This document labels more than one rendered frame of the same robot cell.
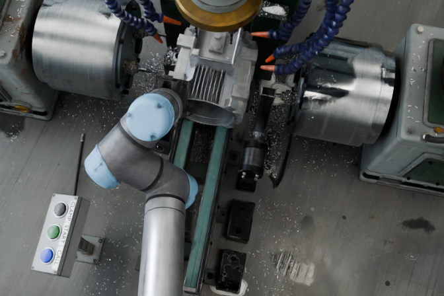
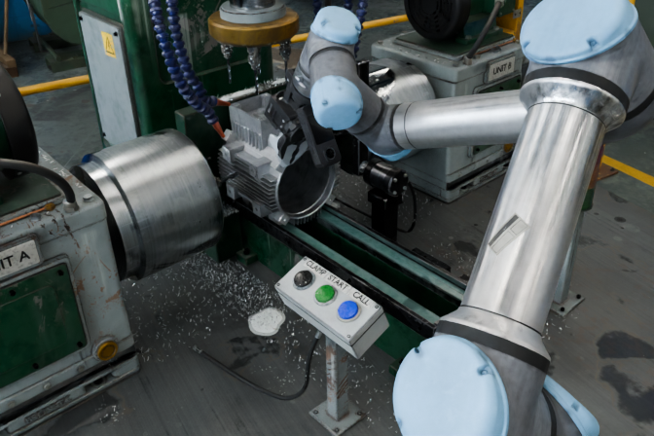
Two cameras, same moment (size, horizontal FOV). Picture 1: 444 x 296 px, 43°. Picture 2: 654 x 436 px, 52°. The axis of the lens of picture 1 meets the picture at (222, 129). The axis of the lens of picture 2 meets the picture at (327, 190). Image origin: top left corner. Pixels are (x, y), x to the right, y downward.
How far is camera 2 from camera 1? 1.16 m
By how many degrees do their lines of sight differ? 49
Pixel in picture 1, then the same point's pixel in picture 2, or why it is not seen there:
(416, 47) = (391, 47)
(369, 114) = (419, 83)
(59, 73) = (155, 208)
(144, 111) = (332, 13)
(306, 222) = (460, 245)
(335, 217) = (471, 229)
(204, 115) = (301, 210)
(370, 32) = not seen: hidden behind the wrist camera
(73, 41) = (149, 161)
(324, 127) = not seen: hidden behind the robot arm
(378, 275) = not seen: hidden behind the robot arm
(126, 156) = (350, 65)
